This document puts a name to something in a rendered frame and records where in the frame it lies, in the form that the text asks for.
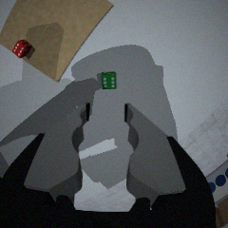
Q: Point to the green die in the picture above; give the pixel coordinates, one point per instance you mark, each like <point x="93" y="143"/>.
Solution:
<point x="109" y="80"/>

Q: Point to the tan mat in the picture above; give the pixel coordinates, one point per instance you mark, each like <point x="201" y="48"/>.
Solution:
<point x="55" y="28"/>

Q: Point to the dark red die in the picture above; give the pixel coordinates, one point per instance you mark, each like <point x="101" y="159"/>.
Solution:
<point x="22" y="48"/>

